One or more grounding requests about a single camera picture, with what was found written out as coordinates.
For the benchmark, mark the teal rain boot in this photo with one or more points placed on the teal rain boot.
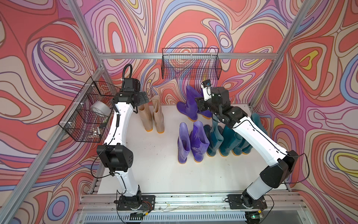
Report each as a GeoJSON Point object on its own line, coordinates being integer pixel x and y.
{"type": "Point", "coordinates": [230, 141]}
{"type": "Point", "coordinates": [238, 149]}
{"type": "Point", "coordinates": [247, 147]}
{"type": "Point", "coordinates": [214, 135]}

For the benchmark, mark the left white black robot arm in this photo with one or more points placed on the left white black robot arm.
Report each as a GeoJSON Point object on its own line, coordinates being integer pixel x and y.
{"type": "Point", "coordinates": [114, 153]}

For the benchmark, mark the back black wire basket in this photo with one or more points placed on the back black wire basket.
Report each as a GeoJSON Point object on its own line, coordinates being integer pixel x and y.
{"type": "Point", "coordinates": [191, 63]}

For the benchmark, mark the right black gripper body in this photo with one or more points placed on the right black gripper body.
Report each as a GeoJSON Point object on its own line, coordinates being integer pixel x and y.
{"type": "Point", "coordinates": [207, 105]}

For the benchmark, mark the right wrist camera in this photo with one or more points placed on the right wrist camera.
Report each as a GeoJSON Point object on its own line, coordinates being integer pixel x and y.
{"type": "Point", "coordinates": [206, 89]}

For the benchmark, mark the beige rain boot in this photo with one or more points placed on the beige rain boot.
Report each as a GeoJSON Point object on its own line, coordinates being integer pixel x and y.
{"type": "Point", "coordinates": [146, 117]}
{"type": "Point", "coordinates": [158, 116]}

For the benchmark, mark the left black wire basket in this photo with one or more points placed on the left black wire basket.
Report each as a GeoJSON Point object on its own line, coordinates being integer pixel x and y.
{"type": "Point", "coordinates": [79, 121]}

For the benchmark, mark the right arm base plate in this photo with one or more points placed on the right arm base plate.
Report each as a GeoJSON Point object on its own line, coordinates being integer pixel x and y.
{"type": "Point", "coordinates": [245, 202]}

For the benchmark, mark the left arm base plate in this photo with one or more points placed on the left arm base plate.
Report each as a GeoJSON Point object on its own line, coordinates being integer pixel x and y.
{"type": "Point", "coordinates": [142, 203]}

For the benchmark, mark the white tape roll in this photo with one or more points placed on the white tape roll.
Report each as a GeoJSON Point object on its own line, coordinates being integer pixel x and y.
{"type": "Point", "coordinates": [101, 108]}

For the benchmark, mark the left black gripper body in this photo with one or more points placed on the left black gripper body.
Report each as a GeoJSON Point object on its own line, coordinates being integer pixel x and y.
{"type": "Point", "coordinates": [141, 99]}

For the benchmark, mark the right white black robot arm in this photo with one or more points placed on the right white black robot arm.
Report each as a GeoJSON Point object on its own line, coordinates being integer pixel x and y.
{"type": "Point", "coordinates": [233, 128]}

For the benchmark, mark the thin purple rain boot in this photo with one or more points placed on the thin purple rain boot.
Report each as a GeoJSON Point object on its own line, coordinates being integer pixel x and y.
{"type": "Point", "coordinates": [189, 107]}

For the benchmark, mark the aluminium front rail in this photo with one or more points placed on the aluminium front rail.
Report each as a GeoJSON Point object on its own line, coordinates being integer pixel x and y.
{"type": "Point", "coordinates": [277, 200]}

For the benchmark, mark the black wire basket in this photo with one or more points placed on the black wire basket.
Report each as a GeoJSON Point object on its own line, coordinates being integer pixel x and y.
{"type": "Point", "coordinates": [79, 121]}
{"type": "Point", "coordinates": [191, 63]}

